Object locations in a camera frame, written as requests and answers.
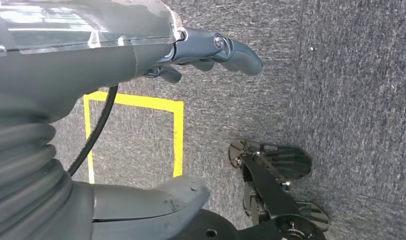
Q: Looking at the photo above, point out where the black left robot leg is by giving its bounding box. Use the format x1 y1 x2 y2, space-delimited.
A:
228 139 330 240

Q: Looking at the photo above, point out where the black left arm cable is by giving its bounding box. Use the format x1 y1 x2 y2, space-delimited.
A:
67 84 120 177

